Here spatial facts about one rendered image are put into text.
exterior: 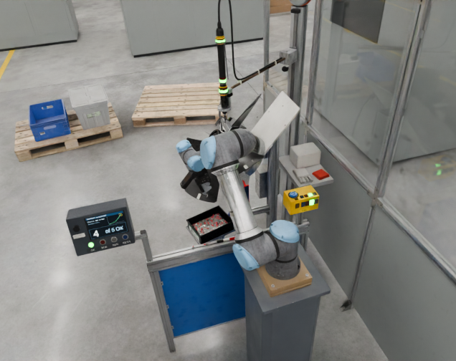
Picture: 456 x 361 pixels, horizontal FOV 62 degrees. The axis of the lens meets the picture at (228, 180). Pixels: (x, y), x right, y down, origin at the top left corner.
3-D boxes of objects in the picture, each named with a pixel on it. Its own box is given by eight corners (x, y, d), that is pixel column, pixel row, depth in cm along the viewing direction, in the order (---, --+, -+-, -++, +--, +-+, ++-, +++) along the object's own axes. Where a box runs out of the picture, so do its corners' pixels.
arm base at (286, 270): (307, 272, 161) (309, 256, 155) (274, 284, 156) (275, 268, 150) (289, 248, 172) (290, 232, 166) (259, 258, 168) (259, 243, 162)
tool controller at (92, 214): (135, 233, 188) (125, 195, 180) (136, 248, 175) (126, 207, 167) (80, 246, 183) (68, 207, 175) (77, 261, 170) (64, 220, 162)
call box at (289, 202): (309, 199, 211) (311, 184, 204) (317, 210, 203) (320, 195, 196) (282, 205, 208) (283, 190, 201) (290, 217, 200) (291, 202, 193)
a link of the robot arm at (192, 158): (211, 154, 182) (202, 145, 190) (190, 160, 178) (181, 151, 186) (213, 167, 186) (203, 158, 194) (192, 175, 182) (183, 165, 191)
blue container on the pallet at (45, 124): (68, 114, 498) (62, 98, 485) (72, 134, 454) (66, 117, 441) (34, 121, 487) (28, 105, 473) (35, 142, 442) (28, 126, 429)
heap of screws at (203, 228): (218, 215, 227) (217, 210, 224) (231, 229, 217) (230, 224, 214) (189, 228, 219) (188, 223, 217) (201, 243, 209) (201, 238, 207)
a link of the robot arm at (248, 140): (262, 119, 149) (221, 140, 195) (236, 127, 146) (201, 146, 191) (271, 147, 150) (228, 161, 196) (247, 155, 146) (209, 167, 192)
